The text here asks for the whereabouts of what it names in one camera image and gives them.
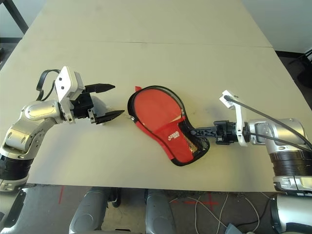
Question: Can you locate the grey right robot leg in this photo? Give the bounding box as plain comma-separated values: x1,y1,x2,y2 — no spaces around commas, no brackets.
145,188,175,234

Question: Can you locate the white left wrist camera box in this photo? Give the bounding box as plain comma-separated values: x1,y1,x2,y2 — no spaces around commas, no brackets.
54,66,85,124

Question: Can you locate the grey power adapter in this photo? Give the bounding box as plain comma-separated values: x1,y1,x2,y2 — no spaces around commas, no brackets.
225,224,241,234

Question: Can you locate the red black paddle case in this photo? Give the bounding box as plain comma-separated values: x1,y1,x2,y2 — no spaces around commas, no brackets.
127,85,211,168

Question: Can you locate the dark framed side table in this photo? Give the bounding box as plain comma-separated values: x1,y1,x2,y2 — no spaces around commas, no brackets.
0,0,29,35

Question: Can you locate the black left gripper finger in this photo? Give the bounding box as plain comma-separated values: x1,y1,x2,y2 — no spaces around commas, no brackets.
91,110,126,126
83,83,116,95

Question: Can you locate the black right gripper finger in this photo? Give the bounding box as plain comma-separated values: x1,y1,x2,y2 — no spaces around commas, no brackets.
191,125,216,133
191,131,216,139

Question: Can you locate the dark speckled floor mat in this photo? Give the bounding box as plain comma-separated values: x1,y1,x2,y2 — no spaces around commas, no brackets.
165,188,203,196

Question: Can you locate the thin white floor cable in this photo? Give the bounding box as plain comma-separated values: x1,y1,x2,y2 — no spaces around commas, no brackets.
169,192,259,234

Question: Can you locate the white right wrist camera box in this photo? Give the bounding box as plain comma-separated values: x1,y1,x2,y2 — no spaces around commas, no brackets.
218,89,252,148

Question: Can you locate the black table leg base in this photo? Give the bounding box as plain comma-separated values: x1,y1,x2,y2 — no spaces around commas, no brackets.
107,187,123,209

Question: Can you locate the black bag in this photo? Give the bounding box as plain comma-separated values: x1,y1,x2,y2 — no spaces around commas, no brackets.
297,64,312,86

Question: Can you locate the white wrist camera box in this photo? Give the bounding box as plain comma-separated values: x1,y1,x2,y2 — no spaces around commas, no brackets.
54,66,85,124
218,89,252,148

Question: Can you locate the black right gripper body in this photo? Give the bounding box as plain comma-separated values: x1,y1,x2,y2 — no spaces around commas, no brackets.
213,119,239,146

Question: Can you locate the grey left robot leg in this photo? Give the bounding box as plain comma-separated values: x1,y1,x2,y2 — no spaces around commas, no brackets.
69,187,109,234

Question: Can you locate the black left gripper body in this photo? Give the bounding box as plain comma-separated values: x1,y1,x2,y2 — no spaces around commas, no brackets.
70,91,96,124

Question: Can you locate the grey robot leg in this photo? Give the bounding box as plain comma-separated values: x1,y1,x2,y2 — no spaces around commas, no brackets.
69,187,109,234
145,188,175,234

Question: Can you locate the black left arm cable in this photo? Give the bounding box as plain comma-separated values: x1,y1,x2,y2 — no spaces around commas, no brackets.
36,69,62,102

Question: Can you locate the black tripod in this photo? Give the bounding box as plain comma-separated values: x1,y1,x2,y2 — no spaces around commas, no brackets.
288,48,312,65

